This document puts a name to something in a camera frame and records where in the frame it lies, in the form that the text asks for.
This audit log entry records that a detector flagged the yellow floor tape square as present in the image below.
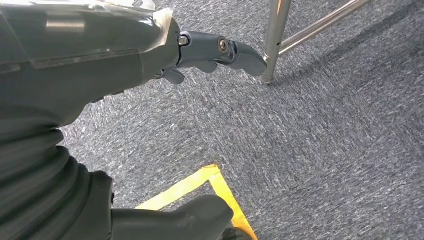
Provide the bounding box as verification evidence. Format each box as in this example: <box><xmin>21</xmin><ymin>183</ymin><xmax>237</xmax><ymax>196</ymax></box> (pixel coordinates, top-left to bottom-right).
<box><xmin>135</xmin><ymin>163</ymin><xmax>259</xmax><ymax>240</ymax></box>

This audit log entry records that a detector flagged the stainless steel workbench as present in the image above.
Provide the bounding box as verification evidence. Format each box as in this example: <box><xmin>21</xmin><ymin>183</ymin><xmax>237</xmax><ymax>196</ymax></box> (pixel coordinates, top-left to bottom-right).
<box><xmin>260</xmin><ymin>0</ymin><xmax>374</xmax><ymax>86</ymax></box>

